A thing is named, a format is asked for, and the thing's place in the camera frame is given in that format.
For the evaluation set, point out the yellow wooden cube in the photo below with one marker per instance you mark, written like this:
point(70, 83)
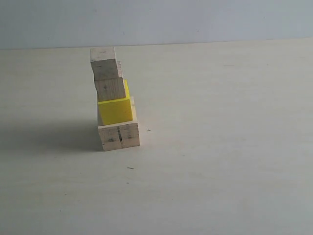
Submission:
point(117, 110)

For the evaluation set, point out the small plain wooden cube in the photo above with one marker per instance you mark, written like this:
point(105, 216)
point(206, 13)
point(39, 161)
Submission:
point(103, 63)

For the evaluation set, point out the large plain wooden cube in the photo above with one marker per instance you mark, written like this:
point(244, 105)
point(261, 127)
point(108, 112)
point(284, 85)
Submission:
point(119, 135)

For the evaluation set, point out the medium plain wooden cube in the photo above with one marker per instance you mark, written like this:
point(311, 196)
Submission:
point(110, 89)

